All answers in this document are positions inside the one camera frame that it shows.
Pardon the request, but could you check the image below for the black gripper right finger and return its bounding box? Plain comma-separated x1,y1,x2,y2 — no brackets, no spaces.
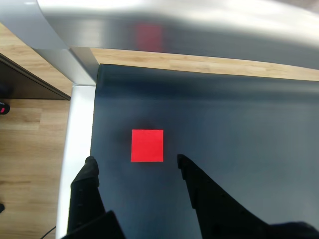
176,154,275,239

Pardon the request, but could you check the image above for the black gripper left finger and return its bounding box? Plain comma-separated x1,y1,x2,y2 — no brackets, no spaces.
67,156,125,239

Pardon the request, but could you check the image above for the red cube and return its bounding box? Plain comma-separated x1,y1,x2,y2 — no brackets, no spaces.
131,129,164,163

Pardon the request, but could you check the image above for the dark blue-grey mat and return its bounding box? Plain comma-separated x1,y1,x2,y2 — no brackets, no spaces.
66,63,319,239

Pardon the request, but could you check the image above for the black pink object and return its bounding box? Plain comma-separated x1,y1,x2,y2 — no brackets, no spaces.
0,101,11,116

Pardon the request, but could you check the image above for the dark brown cabinet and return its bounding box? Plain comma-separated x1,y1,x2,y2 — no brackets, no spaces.
0,53,72,101

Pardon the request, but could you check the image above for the silver table rail frame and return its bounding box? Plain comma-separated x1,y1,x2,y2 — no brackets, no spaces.
0,0,319,239

